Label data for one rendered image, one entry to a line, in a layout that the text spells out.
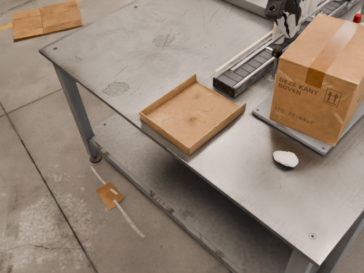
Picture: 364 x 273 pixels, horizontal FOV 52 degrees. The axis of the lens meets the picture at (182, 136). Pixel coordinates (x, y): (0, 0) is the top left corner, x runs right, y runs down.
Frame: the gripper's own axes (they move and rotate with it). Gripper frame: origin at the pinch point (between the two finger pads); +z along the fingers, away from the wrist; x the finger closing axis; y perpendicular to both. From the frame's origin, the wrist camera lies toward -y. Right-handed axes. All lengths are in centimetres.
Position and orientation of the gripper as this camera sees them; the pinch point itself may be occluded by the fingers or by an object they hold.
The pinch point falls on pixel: (288, 35)
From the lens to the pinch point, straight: 123.2
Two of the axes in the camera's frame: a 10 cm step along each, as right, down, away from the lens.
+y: 5.6, -7.0, 4.5
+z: 3.2, 6.8, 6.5
